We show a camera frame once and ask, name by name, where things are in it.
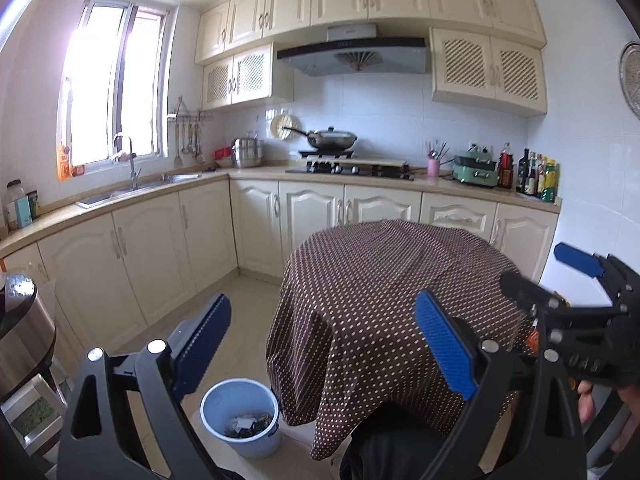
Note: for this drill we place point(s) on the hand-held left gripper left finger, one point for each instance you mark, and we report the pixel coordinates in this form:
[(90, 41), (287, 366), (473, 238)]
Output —
[(202, 340)]

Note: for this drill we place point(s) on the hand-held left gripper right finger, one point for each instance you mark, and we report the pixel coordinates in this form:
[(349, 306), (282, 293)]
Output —
[(445, 350)]

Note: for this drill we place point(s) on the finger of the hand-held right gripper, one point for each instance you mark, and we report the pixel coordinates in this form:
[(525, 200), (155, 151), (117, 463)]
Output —
[(527, 287), (575, 259)]

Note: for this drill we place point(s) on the blue plastic bucket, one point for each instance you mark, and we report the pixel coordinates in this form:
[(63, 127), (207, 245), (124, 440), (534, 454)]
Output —
[(235, 395)]

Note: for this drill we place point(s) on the heap of mixed wrappers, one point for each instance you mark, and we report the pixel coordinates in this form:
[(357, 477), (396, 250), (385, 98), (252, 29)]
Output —
[(247, 425)]

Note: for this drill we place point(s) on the person's right hand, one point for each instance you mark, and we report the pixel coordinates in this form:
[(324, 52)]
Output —
[(625, 420)]

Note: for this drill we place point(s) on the brown polka dot tablecloth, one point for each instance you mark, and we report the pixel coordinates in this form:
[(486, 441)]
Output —
[(370, 310)]

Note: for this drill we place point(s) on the group of condiment bottles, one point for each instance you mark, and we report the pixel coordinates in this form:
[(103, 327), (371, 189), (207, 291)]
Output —
[(532, 177)]

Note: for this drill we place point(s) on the person's black pants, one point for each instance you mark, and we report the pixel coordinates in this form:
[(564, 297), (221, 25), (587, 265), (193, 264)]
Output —
[(390, 450)]

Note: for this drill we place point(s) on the green electric cooker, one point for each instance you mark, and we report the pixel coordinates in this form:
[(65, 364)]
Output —
[(475, 169)]

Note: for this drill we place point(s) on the pink utensil holder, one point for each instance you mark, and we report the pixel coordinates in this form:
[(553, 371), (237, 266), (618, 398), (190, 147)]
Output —
[(433, 167)]

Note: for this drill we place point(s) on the bundle of chopsticks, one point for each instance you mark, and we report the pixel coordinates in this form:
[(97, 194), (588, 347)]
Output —
[(435, 150)]

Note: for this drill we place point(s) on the stainless steel sink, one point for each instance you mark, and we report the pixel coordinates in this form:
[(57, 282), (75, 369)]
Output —
[(135, 186)]

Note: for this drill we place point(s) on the white bowl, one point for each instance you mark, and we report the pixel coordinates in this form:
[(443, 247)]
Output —
[(225, 163)]

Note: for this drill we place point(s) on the stainless steel rice cooker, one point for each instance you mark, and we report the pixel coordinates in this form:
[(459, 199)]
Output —
[(22, 345)]

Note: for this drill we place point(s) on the hanging metal ladle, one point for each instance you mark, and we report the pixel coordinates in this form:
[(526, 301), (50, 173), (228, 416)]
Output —
[(199, 156)]

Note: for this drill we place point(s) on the hanging metal spatula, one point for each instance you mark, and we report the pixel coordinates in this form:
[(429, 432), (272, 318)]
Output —
[(178, 157)]

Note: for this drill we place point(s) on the round metal sieve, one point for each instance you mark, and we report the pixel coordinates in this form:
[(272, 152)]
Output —
[(631, 80)]

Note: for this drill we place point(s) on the red bowl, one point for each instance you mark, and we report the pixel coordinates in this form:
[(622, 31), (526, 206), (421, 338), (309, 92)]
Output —
[(223, 152)]

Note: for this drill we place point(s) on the chrome kitchen faucet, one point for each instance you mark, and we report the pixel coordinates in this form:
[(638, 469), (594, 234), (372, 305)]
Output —
[(131, 165)]

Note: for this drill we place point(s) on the stainless steel steamer pot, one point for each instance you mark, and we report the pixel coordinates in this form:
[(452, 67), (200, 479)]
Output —
[(247, 151)]

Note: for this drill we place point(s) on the black gas stove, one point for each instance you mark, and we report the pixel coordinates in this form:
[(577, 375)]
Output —
[(350, 171)]

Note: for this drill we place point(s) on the cream lattice door cabinet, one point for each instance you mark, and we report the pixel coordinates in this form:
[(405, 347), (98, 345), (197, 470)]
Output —
[(245, 77), (487, 70)]

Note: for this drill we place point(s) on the small brown jar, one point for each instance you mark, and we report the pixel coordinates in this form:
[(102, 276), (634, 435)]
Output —
[(77, 170)]

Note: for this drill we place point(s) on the dark green container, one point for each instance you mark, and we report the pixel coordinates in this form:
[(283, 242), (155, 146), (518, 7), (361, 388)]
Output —
[(33, 206)]

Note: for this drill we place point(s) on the teal box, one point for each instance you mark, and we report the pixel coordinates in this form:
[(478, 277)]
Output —
[(23, 212)]

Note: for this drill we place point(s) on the orange bottle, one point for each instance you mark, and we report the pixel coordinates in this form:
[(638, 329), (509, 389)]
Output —
[(63, 162)]

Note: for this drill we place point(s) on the cream dotted colander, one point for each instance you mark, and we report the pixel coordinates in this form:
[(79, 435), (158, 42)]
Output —
[(280, 127)]

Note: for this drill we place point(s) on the black wok with lid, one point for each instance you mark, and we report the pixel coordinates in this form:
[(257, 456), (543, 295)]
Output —
[(331, 140)]

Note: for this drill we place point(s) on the clear storage jar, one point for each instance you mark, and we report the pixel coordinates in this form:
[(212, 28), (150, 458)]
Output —
[(14, 191)]

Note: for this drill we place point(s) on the sliding glass window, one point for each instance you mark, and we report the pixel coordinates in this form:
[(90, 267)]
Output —
[(117, 85)]

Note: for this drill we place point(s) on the black range hood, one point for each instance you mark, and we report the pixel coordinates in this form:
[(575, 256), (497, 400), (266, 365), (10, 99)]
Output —
[(355, 55)]

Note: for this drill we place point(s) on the wall utensil rack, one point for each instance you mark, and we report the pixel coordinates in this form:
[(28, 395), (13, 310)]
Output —
[(190, 116)]

